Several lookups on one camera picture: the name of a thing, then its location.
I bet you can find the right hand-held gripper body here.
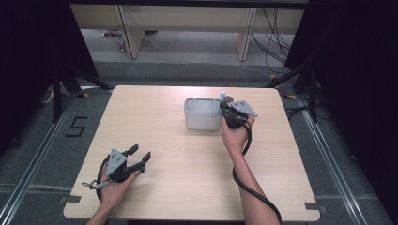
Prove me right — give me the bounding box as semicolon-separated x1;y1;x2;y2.
219;99;258;129

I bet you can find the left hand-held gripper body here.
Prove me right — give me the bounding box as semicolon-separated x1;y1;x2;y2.
105;147;146;184

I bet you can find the white plastic bin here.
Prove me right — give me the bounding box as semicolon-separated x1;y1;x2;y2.
183;97;223;131

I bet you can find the person's right hand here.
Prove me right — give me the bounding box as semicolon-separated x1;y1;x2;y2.
220;115;256;155

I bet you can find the person's left hand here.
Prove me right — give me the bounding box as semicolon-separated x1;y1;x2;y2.
99;155;143;207

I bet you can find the grey tape piece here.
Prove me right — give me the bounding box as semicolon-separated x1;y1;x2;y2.
58;194;83;204
304;202;329;215

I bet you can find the black metal stand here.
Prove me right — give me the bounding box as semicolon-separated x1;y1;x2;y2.
263;57;319;124
51;64;115;124

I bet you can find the black curtain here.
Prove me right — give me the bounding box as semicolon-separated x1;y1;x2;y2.
0;0;99;158
283;0;398;225

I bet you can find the pink object on floor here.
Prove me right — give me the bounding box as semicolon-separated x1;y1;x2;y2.
101;29;126;53

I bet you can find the grey cable plug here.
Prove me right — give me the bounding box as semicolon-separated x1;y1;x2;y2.
81;178;113;190

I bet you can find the thick black gripper cable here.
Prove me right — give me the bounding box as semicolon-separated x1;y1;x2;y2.
232;120;283;225

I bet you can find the metal floor rail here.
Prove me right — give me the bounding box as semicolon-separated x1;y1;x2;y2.
295;93;372;225
0;90;79;225

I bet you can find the bundle of black cables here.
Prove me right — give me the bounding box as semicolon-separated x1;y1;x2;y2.
249;7;296;68

